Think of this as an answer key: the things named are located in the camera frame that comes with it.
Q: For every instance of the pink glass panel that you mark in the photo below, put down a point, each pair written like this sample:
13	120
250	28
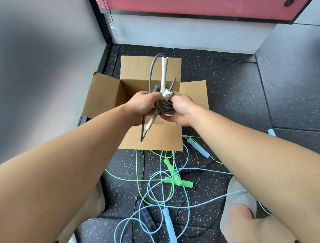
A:
200	6

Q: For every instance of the person's right hand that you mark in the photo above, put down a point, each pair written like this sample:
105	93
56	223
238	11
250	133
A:
182	110

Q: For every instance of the brown cardboard box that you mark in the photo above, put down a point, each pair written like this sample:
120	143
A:
100	97

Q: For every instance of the person's right forearm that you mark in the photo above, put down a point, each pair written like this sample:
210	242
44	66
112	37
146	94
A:
250	162

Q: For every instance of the grey right slipper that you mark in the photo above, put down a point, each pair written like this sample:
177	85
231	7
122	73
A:
237	195

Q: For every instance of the black wall edge trim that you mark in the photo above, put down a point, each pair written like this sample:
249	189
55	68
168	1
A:
104	25

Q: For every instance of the dark panel bolt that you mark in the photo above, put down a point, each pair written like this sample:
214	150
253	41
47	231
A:
288	2

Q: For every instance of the person's left hand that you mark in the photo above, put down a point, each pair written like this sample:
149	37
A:
143	105

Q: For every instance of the person's left forearm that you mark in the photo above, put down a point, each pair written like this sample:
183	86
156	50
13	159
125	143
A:
62	175

